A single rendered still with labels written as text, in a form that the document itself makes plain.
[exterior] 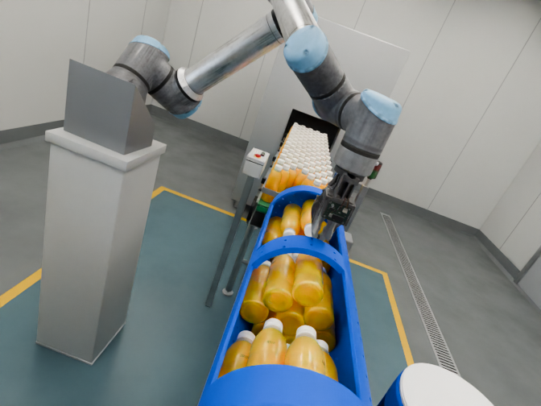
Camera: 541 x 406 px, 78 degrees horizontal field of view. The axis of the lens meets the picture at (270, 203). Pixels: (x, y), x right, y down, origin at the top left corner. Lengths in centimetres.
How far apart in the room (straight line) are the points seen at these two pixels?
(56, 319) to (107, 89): 110
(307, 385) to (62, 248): 132
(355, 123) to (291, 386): 50
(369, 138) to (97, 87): 97
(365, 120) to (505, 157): 575
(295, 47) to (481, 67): 539
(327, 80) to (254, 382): 57
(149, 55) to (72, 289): 105
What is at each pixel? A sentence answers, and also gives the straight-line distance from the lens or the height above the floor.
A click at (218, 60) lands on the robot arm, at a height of 151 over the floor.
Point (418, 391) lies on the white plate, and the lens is 95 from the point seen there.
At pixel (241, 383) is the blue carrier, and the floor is 120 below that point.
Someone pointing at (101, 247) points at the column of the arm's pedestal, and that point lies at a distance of 154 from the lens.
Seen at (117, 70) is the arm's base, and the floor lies 136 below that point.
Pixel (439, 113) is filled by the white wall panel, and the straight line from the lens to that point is 592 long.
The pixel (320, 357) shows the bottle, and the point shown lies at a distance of 62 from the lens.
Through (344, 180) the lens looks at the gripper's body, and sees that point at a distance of 74.
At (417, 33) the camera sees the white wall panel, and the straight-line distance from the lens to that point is 579.
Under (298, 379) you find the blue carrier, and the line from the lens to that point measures 52.
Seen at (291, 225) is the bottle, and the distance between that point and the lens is 109.
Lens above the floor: 160
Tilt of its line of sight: 23 degrees down
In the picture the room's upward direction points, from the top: 21 degrees clockwise
